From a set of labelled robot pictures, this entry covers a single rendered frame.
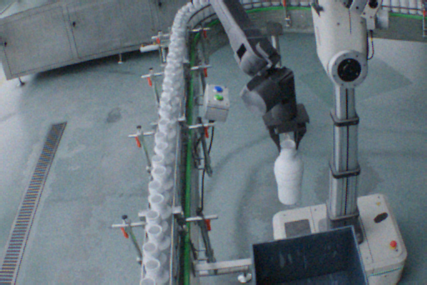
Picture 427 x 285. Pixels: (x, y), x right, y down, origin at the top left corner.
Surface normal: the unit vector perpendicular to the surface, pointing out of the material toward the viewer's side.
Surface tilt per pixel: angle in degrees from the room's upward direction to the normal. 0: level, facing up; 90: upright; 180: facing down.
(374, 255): 0
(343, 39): 101
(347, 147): 90
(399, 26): 90
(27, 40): 90
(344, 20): 90
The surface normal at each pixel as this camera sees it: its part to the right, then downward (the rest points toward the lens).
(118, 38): 0.00, 0.62
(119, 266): -0.15, -0.81
